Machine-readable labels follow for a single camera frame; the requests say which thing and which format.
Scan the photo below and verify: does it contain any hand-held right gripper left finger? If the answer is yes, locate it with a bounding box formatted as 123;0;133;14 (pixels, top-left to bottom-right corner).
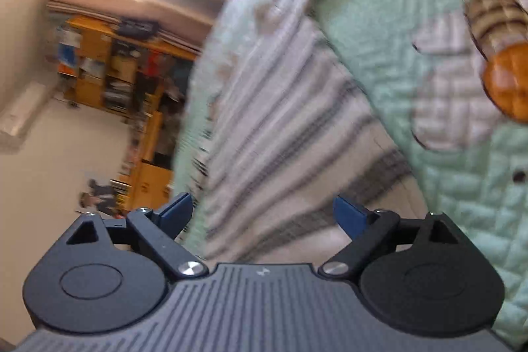
66;193;209;278

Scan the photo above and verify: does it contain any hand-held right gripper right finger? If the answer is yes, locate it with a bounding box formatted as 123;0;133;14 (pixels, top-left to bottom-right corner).
322;194;460;276

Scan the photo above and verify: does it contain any white air conditioner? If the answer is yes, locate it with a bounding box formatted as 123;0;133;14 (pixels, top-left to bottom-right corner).
0;82;55;147

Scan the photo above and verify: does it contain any white black-striped sweater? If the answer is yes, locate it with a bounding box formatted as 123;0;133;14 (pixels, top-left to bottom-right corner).
194;0;419;266

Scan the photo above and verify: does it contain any wall poster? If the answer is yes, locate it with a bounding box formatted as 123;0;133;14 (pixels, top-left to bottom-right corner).
78;178;125;217

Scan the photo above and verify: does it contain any green quilted bee bedspread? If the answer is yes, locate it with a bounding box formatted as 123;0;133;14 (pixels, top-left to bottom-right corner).
171;0;528;336

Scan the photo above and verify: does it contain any wooden bookshelf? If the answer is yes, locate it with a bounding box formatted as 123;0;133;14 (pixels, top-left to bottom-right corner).
55;16;199;119

